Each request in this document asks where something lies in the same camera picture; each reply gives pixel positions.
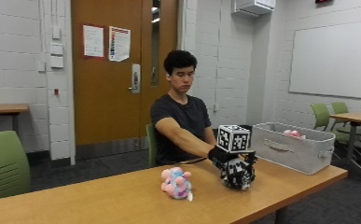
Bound wooden door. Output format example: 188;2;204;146
70;0;180;161

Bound large green chair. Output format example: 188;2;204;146
0;130;31;203

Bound colourful paper notice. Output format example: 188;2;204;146
107;25;131;63

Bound white marker cube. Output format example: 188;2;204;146
215;124;252;154

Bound whiteboard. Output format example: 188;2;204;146
288;19;361;101

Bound pink and blue soft toy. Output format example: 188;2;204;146
159;166;194;202

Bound metal door handle plate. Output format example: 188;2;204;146
127;63;142;94

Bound the person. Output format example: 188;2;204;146
148;49;217;166

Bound wooden side table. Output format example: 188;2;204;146
0;103;30;133

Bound grey fabric storage bin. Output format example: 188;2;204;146
249;121;336;176

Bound white wall unit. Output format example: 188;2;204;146
231;0;276;18

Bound white paper notice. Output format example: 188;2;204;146
82;24;105;59

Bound wooden table with metal leg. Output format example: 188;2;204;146
329;110;361;184

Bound white wall switch boxes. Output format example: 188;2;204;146
47;0;66;69

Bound green chair behind person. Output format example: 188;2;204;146
143;122;159;169

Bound black glove cable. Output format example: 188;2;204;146
174;156;209;165

